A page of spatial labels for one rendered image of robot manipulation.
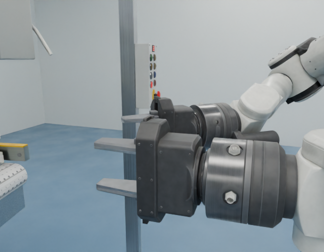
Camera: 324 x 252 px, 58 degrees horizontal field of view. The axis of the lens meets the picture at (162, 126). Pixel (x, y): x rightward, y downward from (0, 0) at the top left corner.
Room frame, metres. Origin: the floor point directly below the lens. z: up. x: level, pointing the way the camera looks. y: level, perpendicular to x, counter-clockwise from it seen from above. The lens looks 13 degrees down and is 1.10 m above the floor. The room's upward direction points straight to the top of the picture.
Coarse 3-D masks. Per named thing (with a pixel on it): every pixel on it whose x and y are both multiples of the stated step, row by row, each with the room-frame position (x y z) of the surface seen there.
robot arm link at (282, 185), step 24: (264, 144) 0.28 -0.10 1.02; (264, 168) 0.25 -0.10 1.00; (288, 168) 0.26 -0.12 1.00; (312, 168) 0.24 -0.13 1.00; (264, 192) 0.24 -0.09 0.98; (288, 192) 0.25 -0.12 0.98; (312, 192) 0.24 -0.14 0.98; (264, 216) 0.25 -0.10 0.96; (288, 216) 0.25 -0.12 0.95; (312, 216) 0.24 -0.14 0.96; (312, 240) 0.25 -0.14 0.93
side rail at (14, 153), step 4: (0, 148) 0.58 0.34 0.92; (4, 148) 0.58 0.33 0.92; (8, 148) 0.58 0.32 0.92; (12, 148) 0.57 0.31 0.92; (16, 148) 0.57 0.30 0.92; (20, 148) 0.57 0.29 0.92; (24, 148) 0.57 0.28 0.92; (4, 152) 0.58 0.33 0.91; (8, 152) 0.58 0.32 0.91; (12, 152) 0.57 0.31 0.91; (16, 152) 0.57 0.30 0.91; (20, 152) 0.57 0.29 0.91; (24, 152) 0.57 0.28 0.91; (28, 152) 0.58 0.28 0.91; (4, 156) 0.58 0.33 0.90; (8, 156) 0.58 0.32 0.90; (12, 156) 0.58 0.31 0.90; (16, 156) 0.57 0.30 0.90; (20, 156) 0.57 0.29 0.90; (24, 156) 0.57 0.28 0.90; (28, 156) 0.58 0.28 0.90; (16, 160) 0.57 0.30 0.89; (20, 160) 0.57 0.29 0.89; (24, 160) 0.57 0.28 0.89
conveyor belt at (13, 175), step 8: (0, 168) 0.54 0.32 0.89; (8, 168) 0.54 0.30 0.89; (16, 168) 0.55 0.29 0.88; (0, 176) 0.51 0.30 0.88; (8, 176) 0.52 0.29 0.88; (16, 176) 0.54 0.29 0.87; (24, 176) 0.56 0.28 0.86; (0, 184) 0.49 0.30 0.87; (8, 184) 0.51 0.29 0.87; (16, 184) 0.53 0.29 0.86; (0, 192) 0.49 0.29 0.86; (8, 192) 0.51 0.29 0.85
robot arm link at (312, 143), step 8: (304, 136) 0.28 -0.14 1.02; (312, 136) 0.26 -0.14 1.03; (320, 136) 0.26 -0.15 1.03; (304, 144) 0.27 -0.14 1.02; (312, 144) 0.26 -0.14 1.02; (320, 144) 0.25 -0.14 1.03; (304, 152) 0.27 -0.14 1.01; (312, 152) 0.25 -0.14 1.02; (320, 152) 0.24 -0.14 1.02; (312, 160) 0.25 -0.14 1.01; (320, 160) 0.24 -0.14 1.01
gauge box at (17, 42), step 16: (0, 0) 0.53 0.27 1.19; (16, 0) 0.57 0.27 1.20; (0, 16) 0.52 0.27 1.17; (16, 16) 0.56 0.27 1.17; (0, 32) 0.52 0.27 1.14; (16, 32) 0.56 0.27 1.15; (32, 32) 0.61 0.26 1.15; (0, 48) 0.51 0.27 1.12; (16, 48) 0.55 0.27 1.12; (32, 48) 0.61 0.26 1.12
